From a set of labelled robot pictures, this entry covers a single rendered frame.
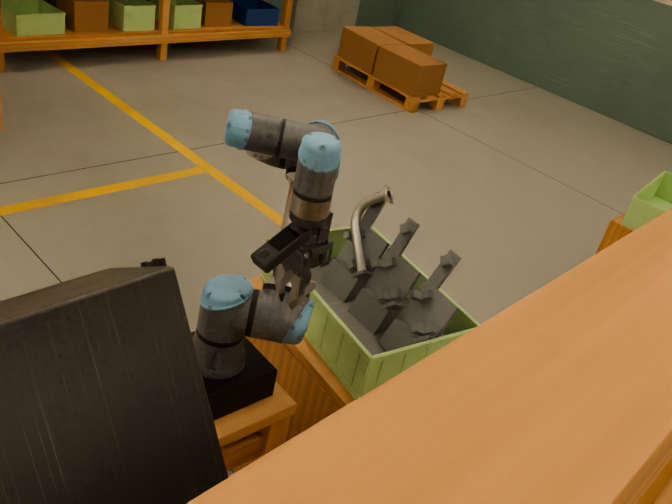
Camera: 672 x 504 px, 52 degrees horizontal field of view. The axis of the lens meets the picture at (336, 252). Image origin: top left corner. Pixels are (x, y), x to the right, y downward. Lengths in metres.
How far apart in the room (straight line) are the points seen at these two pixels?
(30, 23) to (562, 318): 5.96
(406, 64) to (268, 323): 5.19
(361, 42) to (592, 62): 2.70
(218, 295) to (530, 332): 1.31
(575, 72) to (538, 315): 8.12
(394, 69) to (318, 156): 5.54
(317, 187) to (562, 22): 7.38
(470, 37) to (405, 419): 8.91
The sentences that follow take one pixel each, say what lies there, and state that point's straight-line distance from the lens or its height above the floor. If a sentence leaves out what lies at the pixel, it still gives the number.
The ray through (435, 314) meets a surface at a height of 0.98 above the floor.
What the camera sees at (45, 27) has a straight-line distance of 6.26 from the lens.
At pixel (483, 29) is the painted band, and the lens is 9.03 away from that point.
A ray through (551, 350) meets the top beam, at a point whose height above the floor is 1.94.
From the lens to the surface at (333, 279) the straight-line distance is 2.25.
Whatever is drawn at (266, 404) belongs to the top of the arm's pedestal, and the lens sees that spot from 1.81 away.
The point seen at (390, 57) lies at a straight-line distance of 6.77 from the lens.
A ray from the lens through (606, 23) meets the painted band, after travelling 8.28.
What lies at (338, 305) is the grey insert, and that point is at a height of 0.85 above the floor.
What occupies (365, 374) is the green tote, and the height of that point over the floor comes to 0.90.
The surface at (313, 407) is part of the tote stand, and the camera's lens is 2.10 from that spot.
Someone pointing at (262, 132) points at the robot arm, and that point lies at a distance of 1.32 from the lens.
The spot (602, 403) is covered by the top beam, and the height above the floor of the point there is 1.94.
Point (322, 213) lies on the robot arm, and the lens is 1.28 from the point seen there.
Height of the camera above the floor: 2.12
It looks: 31 degrees down
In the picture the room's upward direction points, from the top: 13 degrees clockwise
